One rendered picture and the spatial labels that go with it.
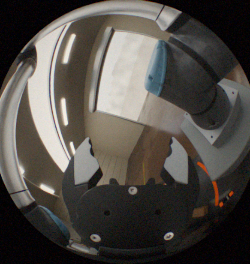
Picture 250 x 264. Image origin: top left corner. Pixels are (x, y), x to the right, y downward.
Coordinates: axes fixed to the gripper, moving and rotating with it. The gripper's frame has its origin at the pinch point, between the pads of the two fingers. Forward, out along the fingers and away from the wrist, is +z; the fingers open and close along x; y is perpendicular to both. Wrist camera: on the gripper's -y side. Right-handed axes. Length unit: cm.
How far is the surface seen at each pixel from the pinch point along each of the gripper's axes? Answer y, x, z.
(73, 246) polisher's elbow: 94, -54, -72
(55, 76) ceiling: -107, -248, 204
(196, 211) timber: 93, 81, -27
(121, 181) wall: 538, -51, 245
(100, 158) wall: 463, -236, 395
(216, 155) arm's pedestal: 9.4, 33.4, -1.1
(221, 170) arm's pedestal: 11.2, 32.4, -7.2
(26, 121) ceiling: 9, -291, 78
